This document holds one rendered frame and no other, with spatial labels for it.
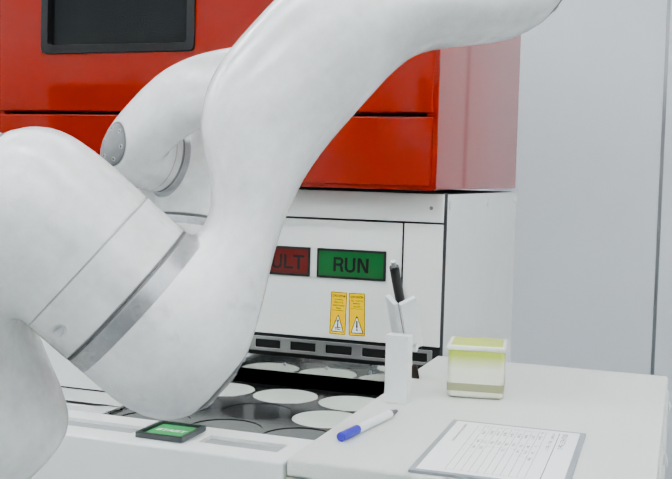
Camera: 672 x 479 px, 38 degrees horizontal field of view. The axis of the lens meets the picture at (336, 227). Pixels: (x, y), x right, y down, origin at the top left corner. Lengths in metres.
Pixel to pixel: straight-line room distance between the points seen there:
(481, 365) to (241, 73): 0.68
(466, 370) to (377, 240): 0.38
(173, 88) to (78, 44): 0.80
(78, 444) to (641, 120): 2.21
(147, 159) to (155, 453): 0.30
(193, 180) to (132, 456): 0.29
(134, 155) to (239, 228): 0.36
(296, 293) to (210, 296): 0.98
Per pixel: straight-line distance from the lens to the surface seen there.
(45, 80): 1.81
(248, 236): 0.67
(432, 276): 1.56
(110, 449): 1.08
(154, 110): 1.00
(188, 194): 1.06
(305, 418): 1.42
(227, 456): 1.02
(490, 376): 1.28
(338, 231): 1.60
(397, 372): 1.23
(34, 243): 0.65
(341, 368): 1.61
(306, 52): 0.69
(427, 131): 1.51
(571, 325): 3.04
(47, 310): 0.67
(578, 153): 3.01
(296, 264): 1.63
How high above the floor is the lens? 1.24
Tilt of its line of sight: 3 degrees down
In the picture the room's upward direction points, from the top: 2 degrees clockwise
